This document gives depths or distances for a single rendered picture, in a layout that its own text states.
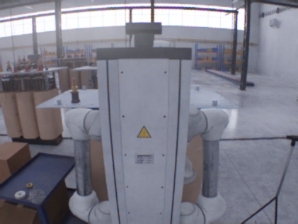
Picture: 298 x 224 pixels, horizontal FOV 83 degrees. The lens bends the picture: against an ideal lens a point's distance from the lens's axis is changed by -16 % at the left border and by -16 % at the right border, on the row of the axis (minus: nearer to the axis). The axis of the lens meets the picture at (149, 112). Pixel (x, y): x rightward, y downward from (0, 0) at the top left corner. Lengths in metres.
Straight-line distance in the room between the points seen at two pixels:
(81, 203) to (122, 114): 0.75
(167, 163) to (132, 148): 0.16
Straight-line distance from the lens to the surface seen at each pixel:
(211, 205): 1.31
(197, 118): 1.01
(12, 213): 1.56
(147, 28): 0.72
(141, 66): 0.71
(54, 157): 1.92
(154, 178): 0.87
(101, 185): 2.07
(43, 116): 3.96
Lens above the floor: 1.76
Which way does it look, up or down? 17 degrees down
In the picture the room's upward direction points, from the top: straight up
